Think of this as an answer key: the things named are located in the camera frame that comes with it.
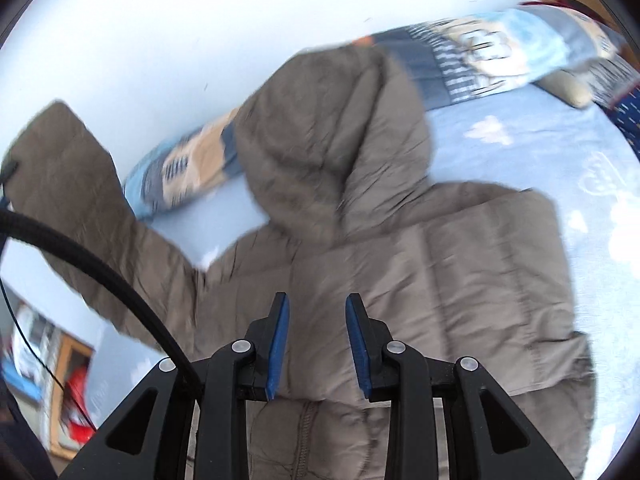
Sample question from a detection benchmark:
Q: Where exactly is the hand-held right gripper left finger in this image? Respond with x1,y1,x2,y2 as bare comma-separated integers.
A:
57,292,291,480

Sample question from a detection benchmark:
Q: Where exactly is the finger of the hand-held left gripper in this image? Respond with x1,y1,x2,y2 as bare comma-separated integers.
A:
0,159,23,211

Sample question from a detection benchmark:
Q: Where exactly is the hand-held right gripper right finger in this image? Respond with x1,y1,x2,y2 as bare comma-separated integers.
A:
345,292,576,480

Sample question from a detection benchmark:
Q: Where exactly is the brown puffer jacket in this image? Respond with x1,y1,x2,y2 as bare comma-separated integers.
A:
7,45,598,480

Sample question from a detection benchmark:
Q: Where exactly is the wooden cabinet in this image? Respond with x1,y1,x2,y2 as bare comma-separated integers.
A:
0,295,101,461

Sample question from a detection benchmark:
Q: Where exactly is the blue cloud print bed sheet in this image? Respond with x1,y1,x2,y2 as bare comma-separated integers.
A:
0,82,640,480

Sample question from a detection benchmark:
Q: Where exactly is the patchwork printed quilt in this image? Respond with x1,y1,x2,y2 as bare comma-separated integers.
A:
122,2,640,221

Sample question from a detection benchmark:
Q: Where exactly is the beige pillow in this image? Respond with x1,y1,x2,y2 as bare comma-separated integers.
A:
542,67,596,108

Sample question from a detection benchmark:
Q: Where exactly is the dark blue star pillow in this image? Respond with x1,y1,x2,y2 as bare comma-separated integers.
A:
607,85,640,156

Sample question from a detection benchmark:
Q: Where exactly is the grey white printed pillow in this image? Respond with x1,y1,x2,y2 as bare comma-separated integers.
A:
582,55,640,106

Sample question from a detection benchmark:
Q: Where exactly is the dark red cloth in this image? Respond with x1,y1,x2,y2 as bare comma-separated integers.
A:
520,0,601,17

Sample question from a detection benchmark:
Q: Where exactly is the thick black cable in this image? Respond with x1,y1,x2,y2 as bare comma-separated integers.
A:
0,209,203,391

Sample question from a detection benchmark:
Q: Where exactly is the thin black cable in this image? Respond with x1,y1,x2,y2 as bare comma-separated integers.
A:
0,280,98,431

